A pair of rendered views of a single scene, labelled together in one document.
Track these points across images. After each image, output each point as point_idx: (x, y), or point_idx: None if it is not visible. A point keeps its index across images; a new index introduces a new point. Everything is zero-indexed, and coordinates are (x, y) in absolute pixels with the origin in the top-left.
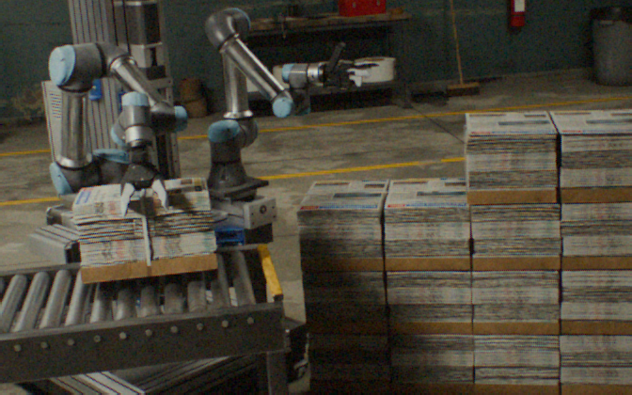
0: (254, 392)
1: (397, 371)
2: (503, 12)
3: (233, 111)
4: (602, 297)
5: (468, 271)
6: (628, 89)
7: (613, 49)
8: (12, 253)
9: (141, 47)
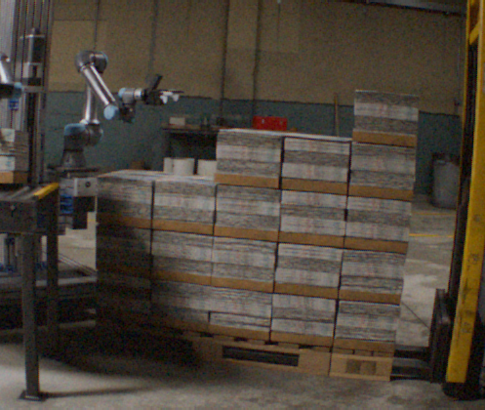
0: (70, 319)
1: (154, 307)
2: None
3: (85, 118)
4: (306, 266)
5: (212, 236)
6: (451, 211)
7: (444, 182)
8: None
9: (27, 63)
